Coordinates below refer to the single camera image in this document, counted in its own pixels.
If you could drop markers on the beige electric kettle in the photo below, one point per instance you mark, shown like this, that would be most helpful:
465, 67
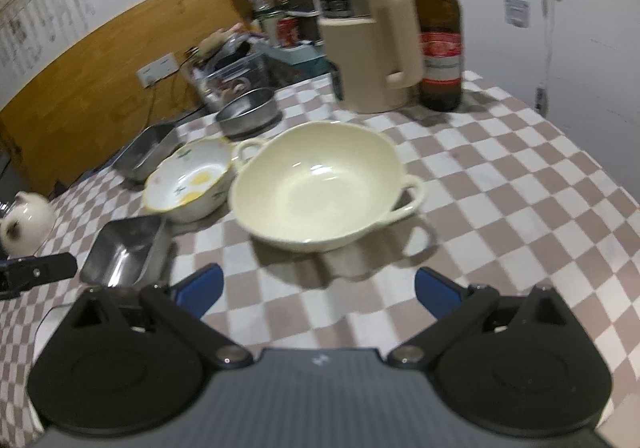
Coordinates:
360, 58

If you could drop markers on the plush toy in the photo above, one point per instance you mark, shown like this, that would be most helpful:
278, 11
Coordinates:
217, 41

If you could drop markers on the teal box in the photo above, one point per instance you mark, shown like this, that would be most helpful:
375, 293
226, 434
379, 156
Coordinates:
305, 61

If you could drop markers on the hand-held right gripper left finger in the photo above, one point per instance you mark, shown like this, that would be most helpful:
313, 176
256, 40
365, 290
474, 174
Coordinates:
201, 289

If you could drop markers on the steel rectangular tray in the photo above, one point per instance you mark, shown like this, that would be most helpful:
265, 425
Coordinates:
145, 153
125, 248

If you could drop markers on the white wall switch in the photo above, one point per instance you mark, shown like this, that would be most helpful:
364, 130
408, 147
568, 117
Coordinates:
517, 12

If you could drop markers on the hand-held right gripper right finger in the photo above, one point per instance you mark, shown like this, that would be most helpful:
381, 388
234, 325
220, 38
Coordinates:
436, 292

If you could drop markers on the floral ceramic bowl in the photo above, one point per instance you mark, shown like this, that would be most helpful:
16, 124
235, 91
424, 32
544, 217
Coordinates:
185, 178

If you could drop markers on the round steel pan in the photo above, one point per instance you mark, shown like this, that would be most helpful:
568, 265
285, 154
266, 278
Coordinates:
245, 111

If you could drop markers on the cream cat-shaped teapot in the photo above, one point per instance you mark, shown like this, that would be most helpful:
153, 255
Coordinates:
25, 223

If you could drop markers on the red can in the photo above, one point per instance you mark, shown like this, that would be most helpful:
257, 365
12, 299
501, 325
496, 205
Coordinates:
287, 31

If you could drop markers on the brown beer bottle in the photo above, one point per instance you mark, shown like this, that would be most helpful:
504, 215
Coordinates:
440, 53

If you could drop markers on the white wall socket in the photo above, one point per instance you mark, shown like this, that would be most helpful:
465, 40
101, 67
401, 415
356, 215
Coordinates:
157, 70

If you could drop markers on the wall poster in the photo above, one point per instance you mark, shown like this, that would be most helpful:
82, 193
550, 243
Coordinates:
40, 3

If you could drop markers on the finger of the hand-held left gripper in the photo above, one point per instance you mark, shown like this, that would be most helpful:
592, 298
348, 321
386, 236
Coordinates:
40, 270

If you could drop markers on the clear plastic storage box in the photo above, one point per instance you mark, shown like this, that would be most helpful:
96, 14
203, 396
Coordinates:
235, 73

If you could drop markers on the brown white checkered tablecloth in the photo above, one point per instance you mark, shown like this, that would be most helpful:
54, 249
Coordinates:
500, 178

